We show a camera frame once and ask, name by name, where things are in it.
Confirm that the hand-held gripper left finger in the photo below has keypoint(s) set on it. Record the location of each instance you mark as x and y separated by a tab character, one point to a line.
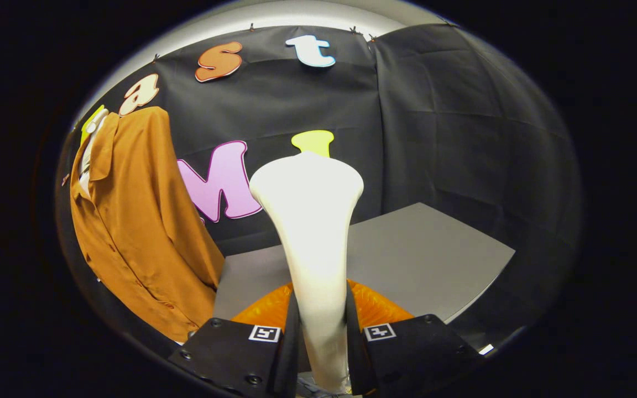
230	354

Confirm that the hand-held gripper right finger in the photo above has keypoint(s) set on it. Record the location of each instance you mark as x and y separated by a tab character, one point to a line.
423	354

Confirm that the brown button-up shirt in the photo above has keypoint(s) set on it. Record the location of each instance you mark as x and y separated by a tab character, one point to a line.
141	221

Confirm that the grey table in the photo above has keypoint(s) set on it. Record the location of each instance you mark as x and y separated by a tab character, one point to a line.
423	260

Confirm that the black backdrop cloth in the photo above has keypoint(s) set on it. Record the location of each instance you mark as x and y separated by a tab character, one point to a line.
462	138

